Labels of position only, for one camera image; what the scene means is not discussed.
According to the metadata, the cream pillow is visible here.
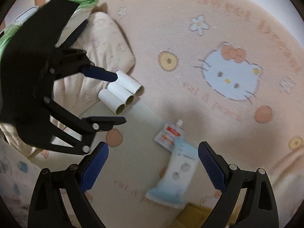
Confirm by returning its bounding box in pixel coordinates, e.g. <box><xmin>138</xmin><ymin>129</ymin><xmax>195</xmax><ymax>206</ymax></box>
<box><xmin>53</xmin><ymin>11</ymin><xmax>136</xmax><ymax>114</ymax></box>

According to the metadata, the green cloth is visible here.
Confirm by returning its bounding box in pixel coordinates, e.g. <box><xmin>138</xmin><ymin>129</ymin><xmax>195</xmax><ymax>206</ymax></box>
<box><xmin>0</xmin><ymin>0</ymin><xmax>99</xmax><ymax>55</ymax></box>

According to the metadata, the light blue wipes packet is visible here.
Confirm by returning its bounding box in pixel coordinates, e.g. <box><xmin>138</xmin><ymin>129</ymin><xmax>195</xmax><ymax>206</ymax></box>
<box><xmin>145</xmin><ymin>138</ymin><xmax>200</xmax><ymax>210</ymax></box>

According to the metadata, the white red sachet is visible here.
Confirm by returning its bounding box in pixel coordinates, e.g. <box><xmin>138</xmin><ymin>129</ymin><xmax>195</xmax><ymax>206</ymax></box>
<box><xmin>154</xmin><ymin>119</ymin><xmax>187</xmax><ymax>151</ymax></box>

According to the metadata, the printed white clothing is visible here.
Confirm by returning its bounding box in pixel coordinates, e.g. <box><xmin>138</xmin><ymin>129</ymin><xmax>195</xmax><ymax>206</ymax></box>
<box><xmin>0</xmin><ymin>121</ymin><xmax>55</xmax><ymax>221</ymax></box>

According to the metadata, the white paper tube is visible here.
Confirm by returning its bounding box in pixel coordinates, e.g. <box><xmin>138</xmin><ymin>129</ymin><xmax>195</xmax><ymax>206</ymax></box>
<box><xmin>107</xmin><ymin>82</ymin><xmax>135</xmax><ymax>106</ymax></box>
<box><xmin>98</xmin><ymin>89</ymin><xmax>126</xmax><ymax>114</ymax></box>
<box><xmin>115</xmin><ymin>70</ymin><xmax>143</xmax><ymax>96</ymax></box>

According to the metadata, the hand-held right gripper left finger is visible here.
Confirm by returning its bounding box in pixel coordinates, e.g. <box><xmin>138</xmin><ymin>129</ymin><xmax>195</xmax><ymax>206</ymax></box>
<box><xmin>28</xmin><ymin>141</ymin><xmax>110</xmax><ymax>228</ymax></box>

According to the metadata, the pink cartoon printed blanket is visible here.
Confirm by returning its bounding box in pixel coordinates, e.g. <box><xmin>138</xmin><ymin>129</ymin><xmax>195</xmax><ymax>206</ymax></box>
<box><xmin>28</xmin><ymin>0</ymin><xmax>304</xmax><ymax>228</ymax></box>

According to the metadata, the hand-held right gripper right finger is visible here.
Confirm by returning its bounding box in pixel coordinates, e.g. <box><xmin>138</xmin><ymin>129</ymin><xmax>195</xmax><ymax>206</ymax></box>
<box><xmin>198</xmin><ymin>141</ymin><xmax>279</xmax><ymax>228</ymax></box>

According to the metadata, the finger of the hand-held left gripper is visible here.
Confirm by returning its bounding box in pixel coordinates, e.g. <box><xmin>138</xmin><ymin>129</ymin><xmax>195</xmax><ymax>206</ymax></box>
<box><xmin>31</xmin><ymin>97</ymin><xmax>127</xmax><ymax>156</ymax></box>
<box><xmin>46</xmin><ymin>47</ymin><xmax>119</xmax><ymax>82</ymax></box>

